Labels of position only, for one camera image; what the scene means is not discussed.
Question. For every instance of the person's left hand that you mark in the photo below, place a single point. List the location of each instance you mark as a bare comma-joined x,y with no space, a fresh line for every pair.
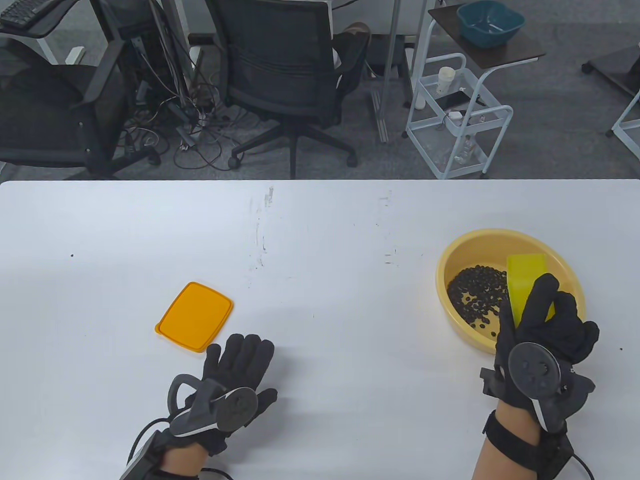
240,360

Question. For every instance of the person's right hand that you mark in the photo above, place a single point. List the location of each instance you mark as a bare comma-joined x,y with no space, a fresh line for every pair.
545,320

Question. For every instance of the yellow plastic container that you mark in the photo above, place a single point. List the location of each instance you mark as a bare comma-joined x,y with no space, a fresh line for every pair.
522,272

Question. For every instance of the orange container lid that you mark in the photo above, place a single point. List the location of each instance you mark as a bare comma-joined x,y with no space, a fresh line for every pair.
195,317

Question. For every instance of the pile of dark coffee beans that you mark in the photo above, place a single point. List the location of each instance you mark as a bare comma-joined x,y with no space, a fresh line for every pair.
475,292

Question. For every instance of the pale yellow plastic basin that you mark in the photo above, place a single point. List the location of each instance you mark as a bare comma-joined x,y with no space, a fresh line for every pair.
475,245

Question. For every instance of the person's right forearm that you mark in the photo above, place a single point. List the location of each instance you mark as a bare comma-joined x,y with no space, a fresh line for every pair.
492,467

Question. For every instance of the grey white tracker controller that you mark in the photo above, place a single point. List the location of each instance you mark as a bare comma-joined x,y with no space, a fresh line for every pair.
532,370
237,407

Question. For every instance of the black wrist sensor box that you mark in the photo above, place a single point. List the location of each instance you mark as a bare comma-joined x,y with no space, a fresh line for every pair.
142,457
557,460

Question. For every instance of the clear plastic bottle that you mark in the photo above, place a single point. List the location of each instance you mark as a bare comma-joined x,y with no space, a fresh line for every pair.
462,150

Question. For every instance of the white charger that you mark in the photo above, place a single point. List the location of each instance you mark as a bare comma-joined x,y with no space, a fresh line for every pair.
454,116

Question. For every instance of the black flat device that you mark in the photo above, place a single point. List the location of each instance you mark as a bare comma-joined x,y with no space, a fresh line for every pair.
457,100

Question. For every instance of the white bottle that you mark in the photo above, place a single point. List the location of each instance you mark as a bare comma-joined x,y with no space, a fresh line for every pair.
420,101

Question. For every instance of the white paper cup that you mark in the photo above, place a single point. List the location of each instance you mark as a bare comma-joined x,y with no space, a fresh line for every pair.
446,77

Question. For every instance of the dark top white table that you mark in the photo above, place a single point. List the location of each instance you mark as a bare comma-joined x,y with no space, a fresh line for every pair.
620,67

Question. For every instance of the brown top side table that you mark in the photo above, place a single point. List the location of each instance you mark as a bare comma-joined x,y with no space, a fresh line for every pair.
500,52

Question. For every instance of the black mesh office chair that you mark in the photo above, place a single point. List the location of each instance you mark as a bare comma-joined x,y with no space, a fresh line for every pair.
280,65

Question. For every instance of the teal plastic tub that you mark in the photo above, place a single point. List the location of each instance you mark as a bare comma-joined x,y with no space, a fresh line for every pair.
490,25

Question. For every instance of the black armrest office chair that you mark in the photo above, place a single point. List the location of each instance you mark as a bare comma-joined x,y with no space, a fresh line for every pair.
45,115

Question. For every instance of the black computer tower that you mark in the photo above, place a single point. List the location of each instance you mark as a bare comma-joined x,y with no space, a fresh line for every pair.
160,30

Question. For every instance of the white power strip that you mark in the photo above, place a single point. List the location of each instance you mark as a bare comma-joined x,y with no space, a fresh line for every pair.
76,55

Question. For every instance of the white leg keyboard desk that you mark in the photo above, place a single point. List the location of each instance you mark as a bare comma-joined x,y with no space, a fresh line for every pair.
45,30

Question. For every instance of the black keyboard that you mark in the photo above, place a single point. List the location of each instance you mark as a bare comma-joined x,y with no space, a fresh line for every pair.
20,12

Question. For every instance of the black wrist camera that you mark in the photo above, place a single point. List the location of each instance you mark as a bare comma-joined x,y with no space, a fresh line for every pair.
489,384

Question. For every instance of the grey aluminium profile post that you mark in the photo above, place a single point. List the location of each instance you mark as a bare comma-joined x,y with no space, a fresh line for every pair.
386,75

